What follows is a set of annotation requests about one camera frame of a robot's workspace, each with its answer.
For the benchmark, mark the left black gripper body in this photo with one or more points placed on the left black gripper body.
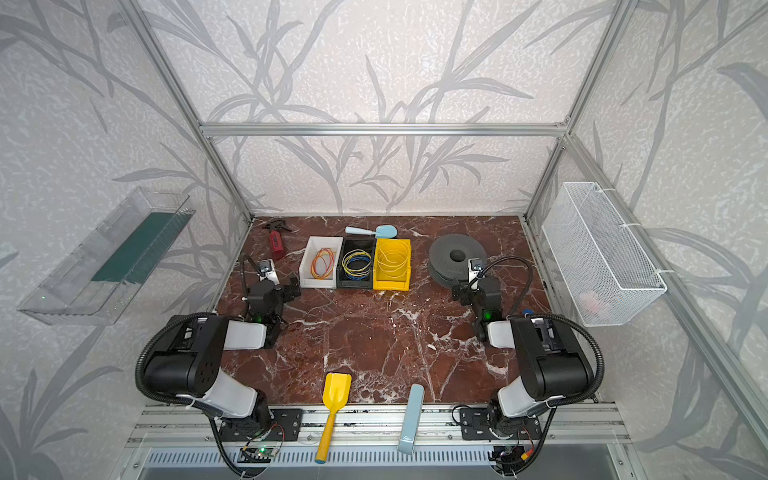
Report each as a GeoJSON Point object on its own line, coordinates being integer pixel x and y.
{"type": "Point", "coordinates": [279, 289]}

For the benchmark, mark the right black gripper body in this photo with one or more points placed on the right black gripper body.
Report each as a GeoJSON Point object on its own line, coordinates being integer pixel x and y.
{"type": "Point", "coordinates": [477, 290]}

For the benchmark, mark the grey perforated cable spool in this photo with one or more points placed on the grey perforated cable spool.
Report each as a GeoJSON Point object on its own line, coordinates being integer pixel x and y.
{"type": "Point", "coordinates": [449, 258]}

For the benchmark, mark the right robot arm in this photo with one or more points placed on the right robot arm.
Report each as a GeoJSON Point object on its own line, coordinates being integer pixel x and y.
{"type": "Point", "coordinates": [559, 362]}

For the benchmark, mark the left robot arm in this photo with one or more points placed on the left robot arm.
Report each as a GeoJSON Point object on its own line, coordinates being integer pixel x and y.
{"type": "Point", "coordinates": [181, 363]}

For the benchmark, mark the white storage bin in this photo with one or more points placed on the white storage bin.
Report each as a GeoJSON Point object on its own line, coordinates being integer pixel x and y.
{"type": "Point", "coordinates": [317, 269]}

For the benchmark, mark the red black hand tool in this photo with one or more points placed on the red black hand tool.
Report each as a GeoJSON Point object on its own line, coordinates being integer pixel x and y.
{"type": "Point", "coordinates": [275, 228]}

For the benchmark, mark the black storage bin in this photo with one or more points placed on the black storage bin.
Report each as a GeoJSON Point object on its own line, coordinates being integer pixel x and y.
{"type": "Point", "coordinates": [355, 264]}

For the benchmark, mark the yellow storage bin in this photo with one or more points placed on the yellow storage bin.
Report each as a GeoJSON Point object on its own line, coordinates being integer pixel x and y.
{"type": "Point", "coordinates": [392, 265]}

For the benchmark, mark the pink object in basket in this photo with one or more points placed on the pink object in basket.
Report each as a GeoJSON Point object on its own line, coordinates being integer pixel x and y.
{"type": "Point", "coordinates": [593, 304]}

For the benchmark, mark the yellow plastic scoop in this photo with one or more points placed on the yellow plastic scoop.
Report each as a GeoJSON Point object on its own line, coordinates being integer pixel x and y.
{"type": "Point", "coordinates": [335, 397]}

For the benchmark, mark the light blue grey bar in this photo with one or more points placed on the light blue grey bar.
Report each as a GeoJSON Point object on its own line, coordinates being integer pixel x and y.
{"type": "Point", "coordinates": [408, 434]}

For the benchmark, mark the green circuit board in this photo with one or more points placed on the green circuit board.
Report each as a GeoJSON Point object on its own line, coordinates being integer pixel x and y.
{"type": "Point", "coordinates": [258, 455]}

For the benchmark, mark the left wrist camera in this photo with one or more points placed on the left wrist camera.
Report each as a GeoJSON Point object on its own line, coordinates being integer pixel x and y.
{"type": "Point", "coordinates": [266, 271]}

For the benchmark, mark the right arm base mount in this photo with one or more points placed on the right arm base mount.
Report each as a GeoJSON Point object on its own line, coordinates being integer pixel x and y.
{"type": "Point", "coordinates": [488, 424]}

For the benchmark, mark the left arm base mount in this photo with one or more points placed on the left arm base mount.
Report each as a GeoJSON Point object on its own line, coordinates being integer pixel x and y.
{"type": "Point", "coordinates": [281, 424]}

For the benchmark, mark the white wire mesh basket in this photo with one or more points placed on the white wire mesh basket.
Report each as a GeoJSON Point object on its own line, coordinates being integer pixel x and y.
{"type": "Point", "coordinates": [595, 249]}

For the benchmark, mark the clear plastic wall tray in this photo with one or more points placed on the clear plastic wall tray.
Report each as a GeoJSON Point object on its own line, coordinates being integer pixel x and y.
{"type": "Point", "coordinates": [95, 283]}

